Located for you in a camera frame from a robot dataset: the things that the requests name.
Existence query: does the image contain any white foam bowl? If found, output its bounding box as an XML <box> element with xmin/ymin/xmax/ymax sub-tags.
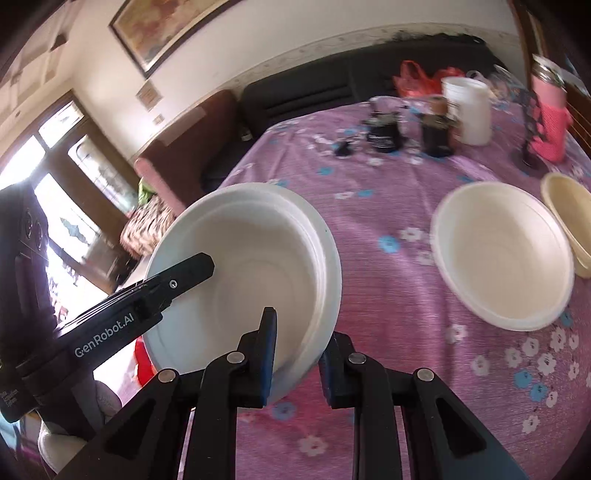
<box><xmin>141</xmin><ymin>182</ymin><xmax>343</xmax><ymax>407</ymax></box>
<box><xmin>431</xmin><ymin>181</ymin><xmax>575</xmax><ymax>332</ymax></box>

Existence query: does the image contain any black leather sofa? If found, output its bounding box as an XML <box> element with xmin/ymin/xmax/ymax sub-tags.
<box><xmin>201</xmin><ymin>34</ymin><xmax>513</xmax><ymax>192</ymax></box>

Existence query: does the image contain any red gold-rimmed plate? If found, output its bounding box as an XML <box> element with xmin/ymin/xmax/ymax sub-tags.
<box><xmin>134</xmin><ymin>339</ymin><xmax>160</xmax><ymax>388</ymax></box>

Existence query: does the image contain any pink sleeved bottle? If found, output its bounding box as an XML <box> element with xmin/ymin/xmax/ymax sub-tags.
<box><xmin>529</xmin><ymin>54</ymin><xmax>573</xmax><ymax>163</ymax></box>

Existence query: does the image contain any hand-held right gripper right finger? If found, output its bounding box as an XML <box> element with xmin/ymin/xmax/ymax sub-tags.
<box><xmin>318</xmin><ymin>331</ymin><xmax>532</xmax><ymax>480</ymax></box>

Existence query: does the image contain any black jar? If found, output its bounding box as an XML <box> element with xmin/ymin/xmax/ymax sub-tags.
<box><xmin>367</xmin><ymin>96</ymin><xmax>403</xmax><ymax>154</ymax></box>

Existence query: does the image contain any small wall plaque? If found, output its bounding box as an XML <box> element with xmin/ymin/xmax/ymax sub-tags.
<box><xmin>135</xmin><ymin>79</ymin><xmax>162</xmax><ymax>112</ymax></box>

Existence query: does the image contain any white plastic container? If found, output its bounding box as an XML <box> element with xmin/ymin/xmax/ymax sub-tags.
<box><xmin>441</xmin><ymin>76</ymin><xmax>494</xmax><ymax>147</ymax></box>

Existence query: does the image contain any cream plastic bowl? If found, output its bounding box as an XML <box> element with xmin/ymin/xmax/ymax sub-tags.
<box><xmin>540</xmin><ymin>172</ymin><xmax>591</xmax><ymax>278</ymax></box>

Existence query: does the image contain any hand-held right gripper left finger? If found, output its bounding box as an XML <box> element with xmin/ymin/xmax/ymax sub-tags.
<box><xmin>55</xmin><ymin>307</ymin><xmax>278</xmax><ymax>480</ymax></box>

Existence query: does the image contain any purple floral tablecloth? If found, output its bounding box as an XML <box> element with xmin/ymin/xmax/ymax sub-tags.
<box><xmin>217</xmin><ymin>99</ymin><xmax>591</xmax><ymax>480</ymax></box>

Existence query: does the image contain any clear plastic bag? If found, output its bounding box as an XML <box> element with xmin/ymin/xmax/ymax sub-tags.
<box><xmin>466</xmin><ymin>69</ymin><xmax>509</xmax><ymax>100</ymax></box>

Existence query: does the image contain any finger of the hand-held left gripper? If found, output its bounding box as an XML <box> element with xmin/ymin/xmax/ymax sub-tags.
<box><xmin>111</xmin><ymin>253</ymin><xmax>216</xmax><ymax>324</ymax></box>

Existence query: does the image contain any maroon fabric sofa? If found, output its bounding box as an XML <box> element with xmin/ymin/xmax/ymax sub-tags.
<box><xmin>134</xmin><ymin>90</ymin><xmax>241</xmax><ymax>217</ymax></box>

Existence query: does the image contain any brown patterned blanket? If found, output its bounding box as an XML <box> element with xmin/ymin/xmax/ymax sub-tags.
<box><xmin>119</xmin><ymin>194</ymin><xmax>174</xmax><ymax>257</ymax></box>

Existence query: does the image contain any dark corked bottle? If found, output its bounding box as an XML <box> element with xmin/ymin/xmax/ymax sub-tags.
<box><xmin>418</xmin><ymin>95</ymin><xmax>458</xmax><ymax>158</ymax></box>

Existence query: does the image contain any black cloth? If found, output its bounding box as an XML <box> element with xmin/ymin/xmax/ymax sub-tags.
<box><xmin>397</xmin><ymin>28</ymin><xmax>485</xmax><ymax>45</ymax></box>

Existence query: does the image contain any framed wall painting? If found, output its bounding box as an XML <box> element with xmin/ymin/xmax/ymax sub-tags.
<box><xmin>108</xmin><ymin>0</ymin><xmax>243</xmax><ymax>79</ymax></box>

